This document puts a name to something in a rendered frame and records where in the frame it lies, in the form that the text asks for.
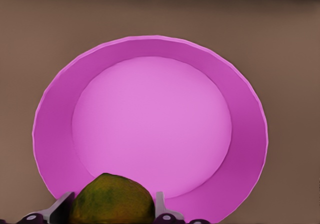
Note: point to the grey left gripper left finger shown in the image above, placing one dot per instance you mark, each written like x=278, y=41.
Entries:
x=57, y=207

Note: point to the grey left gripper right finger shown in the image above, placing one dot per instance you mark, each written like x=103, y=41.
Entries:
x=162, y=210

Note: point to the greenish orange fruit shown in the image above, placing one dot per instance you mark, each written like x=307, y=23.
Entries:
x=112, y=201

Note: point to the pink round plate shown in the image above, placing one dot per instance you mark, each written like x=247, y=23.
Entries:
x=152, y=118

